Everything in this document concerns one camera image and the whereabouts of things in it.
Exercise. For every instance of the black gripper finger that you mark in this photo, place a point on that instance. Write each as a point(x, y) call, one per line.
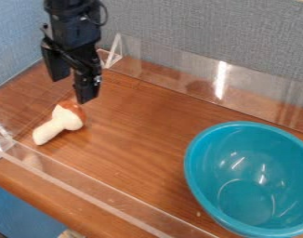
point(87, 85)
point(57, 65)

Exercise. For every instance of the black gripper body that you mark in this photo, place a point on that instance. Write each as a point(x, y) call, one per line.
point(74, 30)

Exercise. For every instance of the white brown toy mushroom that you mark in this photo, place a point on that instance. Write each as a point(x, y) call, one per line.
point(67, 117)

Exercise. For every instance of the blue plastic bowl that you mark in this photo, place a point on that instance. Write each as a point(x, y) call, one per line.
point(243, 168)

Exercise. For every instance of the clear acrylic front barrier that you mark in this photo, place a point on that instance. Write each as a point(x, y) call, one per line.
point(90, 205)

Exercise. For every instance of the clear acrylic back barrier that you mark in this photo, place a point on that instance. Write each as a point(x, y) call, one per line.
point(266, 96)

